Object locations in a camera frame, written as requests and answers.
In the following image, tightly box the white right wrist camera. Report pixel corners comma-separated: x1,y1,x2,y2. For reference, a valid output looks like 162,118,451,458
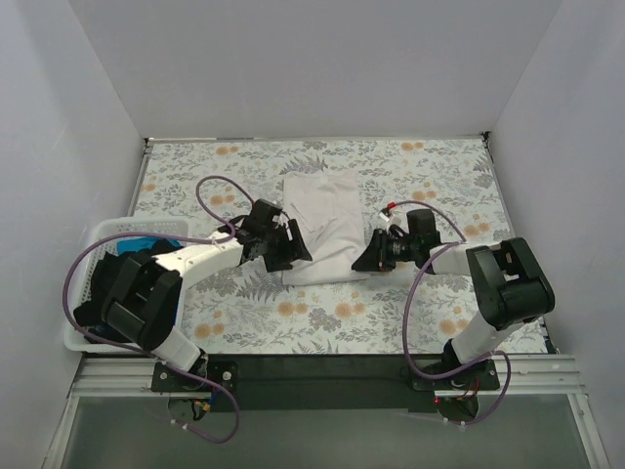
379,202,404,232

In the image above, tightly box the blue t shirt in basket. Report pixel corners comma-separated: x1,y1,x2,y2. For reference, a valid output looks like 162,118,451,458
116,236,183,257

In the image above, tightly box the white plastic laundry basket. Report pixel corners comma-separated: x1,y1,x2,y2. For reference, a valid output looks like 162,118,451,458
63,215,192,354

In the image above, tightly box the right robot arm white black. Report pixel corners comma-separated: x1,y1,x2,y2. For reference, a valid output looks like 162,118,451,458
352,200,556,381

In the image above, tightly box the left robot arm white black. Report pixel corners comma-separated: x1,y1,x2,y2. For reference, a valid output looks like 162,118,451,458
101,199,313,371

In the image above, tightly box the aluminium front rail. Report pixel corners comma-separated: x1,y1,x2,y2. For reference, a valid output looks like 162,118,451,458
62,355,602,468

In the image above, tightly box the black t shirt in basket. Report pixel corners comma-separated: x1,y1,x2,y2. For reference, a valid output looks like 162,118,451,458
72,241,182,346

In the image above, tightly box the white t shirt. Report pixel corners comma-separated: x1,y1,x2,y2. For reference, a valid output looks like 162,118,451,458
282,170,368,286

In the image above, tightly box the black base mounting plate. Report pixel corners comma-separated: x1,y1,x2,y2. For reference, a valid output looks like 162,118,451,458
150,355,503,413

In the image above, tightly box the floral patterned table mat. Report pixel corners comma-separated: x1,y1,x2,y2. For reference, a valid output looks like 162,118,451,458
134,139,513,354

